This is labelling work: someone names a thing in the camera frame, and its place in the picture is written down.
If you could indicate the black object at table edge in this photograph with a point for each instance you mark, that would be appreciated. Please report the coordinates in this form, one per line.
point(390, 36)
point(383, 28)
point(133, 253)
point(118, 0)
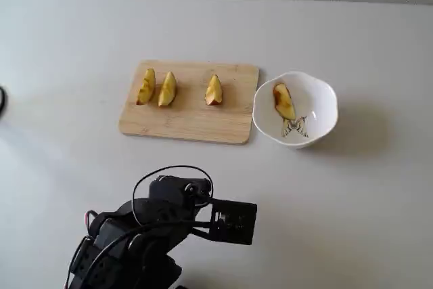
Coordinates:
point(2, 101)

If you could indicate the large apple slice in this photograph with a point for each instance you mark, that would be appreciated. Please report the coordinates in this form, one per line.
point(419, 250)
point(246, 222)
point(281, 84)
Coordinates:
point(147, 87)

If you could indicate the narrow apple slice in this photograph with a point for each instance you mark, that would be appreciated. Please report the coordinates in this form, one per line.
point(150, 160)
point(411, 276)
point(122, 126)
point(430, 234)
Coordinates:
point(167, 91)

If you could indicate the small apple slice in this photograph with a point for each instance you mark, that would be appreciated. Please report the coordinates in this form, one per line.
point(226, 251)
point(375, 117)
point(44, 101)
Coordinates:
point(213, 91)

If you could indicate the white bowl with butterfly print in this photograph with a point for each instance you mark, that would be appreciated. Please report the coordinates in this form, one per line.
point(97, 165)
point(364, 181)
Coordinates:
point(321, 99)

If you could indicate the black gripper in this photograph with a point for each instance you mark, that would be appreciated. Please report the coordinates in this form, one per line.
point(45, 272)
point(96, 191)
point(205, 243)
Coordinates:
point(166, 190)

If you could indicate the apple slice with red skin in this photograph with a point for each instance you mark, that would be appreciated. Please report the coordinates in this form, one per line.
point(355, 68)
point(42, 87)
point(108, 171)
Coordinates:
point(284, 103)

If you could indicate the wooden cutting board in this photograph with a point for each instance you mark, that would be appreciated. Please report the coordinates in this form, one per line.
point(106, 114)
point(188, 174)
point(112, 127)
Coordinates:
point(193, 123)

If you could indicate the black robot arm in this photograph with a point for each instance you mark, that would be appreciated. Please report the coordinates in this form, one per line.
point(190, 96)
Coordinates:
point(135, 251)

